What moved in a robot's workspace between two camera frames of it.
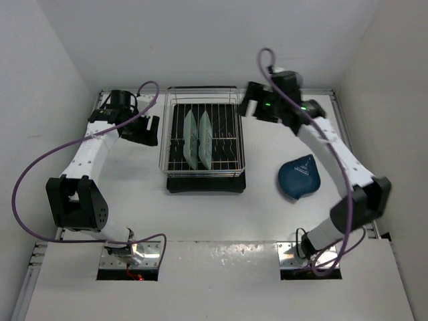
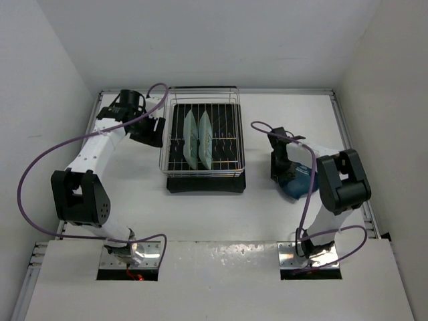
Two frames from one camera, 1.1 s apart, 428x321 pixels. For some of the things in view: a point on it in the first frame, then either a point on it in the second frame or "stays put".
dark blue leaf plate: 299,177 stays put
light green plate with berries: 205,144 stays put
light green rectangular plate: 190,141 stays put
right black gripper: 258,92 → 277,173
